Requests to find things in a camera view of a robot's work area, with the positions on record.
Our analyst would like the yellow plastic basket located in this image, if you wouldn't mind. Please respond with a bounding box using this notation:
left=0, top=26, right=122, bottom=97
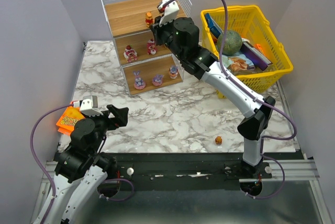
left=200, top=5, right=294, bottom=99

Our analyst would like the small orange box in basket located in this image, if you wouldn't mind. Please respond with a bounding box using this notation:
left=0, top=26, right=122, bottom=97
left=255, top=44, right=264, bottom=54

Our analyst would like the snack bag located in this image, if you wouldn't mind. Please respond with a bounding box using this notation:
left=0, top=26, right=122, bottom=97
left=222, top=54, right=256, bottom=75

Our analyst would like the purple box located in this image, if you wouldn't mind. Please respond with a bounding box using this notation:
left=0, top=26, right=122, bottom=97
left=240, top=41, right=273, bottom=71

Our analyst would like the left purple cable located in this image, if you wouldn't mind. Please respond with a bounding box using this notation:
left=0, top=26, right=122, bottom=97
left=29, top=105, right=79, bottom=222

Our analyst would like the small orange bear toy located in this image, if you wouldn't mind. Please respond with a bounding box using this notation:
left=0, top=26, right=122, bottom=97
left=145, top=12, right=154, bottom=28

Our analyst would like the white wire wooden shelf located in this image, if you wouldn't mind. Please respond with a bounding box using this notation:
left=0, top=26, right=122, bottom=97
left=101, top=0, right=184, bottom=96

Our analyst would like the blue book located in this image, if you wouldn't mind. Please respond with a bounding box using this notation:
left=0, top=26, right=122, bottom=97
left=204, top=13, right=224, bottom=39

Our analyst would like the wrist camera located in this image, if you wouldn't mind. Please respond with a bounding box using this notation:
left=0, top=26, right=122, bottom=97
left=71, top=95, right=103, bottom=117
left=157, top=0, right=180, bottom=27

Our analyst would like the green melon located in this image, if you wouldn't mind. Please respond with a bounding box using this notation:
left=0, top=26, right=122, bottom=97
left=222, top=30, right=243, bottom=55

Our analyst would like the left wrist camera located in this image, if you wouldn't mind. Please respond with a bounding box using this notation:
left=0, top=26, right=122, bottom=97
left=71, top=95, right=103, bottom=117

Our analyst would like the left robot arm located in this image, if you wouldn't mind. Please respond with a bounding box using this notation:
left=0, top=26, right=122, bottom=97
left=30, top=99, right=129, bottom=223

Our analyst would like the purple bunny orange cup toy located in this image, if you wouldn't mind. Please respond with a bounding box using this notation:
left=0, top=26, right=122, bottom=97
left=169, top=65, right=178, bottom=79

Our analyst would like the orange sponge box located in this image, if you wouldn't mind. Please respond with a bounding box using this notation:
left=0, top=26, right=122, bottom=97
left=56, top=106, right=84, bottom=136

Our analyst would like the orange duck toy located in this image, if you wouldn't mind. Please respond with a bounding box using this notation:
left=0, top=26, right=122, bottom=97
left=215, top=136, right=222, bottom=145

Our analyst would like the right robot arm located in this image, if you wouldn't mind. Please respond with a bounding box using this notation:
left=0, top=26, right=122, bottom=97
left=150, top=16, right=275, bottom=167

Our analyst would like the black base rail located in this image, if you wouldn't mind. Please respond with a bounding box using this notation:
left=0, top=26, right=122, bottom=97
left=107, top=153, right=276, bottom=193

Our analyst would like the pink bear toy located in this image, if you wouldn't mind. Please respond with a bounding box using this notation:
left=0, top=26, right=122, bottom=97
left=147, top=39, right=157, bottom=55

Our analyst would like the red white cake toy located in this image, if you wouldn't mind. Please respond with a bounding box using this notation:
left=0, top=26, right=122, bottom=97
left=124, top=45, right=138, bottom=63

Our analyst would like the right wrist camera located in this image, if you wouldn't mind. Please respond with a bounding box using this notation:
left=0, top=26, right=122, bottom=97
left=157, top=0, right=180, bottom=27

